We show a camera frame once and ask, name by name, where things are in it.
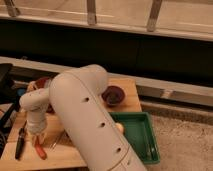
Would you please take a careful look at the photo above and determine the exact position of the black handled can opener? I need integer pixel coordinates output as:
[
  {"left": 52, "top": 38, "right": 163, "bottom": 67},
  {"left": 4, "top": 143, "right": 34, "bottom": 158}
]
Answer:
[{"left": 15, "top": 121, "right": 27, "bottom": 160}]

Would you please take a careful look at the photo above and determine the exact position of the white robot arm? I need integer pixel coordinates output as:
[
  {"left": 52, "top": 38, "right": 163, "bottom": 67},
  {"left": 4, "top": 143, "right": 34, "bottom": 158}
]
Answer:
[{"left": 20, "top": 65, "right": 147, "bottom": 171}]

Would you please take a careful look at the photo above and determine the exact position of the metal measuring cup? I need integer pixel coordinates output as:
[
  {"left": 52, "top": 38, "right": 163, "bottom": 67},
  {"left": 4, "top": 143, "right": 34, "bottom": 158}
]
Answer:
[{"left": 51, "top": 131, "right": 66, "bottom": 149}]

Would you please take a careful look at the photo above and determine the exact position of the brown red bowl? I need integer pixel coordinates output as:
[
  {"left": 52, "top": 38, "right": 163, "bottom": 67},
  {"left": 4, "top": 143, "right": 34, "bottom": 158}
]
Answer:
[{"left": 34, "top": 77, "right": 52, "bottom": 89}]

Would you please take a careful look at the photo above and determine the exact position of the dark red bowl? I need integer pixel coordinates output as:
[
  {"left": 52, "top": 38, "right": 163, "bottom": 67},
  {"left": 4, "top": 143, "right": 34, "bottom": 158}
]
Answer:
[{"left": 101, "top": 86, "right": 125, "bottom": 106}]

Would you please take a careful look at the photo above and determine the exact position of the peach apple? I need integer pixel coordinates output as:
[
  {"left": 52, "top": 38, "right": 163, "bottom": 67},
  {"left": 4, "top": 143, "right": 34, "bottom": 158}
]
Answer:
[{"left": 116, "top": 123, "right": 124, "bottom": 134}]

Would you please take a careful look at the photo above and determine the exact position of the green plastic tray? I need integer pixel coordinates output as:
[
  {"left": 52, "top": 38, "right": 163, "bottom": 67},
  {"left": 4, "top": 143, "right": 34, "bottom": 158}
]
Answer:
[{"left": 110, "top": 112, "right": 160, "bottom": 165}]

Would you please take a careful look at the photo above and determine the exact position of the black equipment at left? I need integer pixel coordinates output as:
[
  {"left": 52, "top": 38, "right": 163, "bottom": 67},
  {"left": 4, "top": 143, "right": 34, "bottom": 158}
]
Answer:
[{"left": 0, "top": 63, "right": 19, "bottom": 157}]

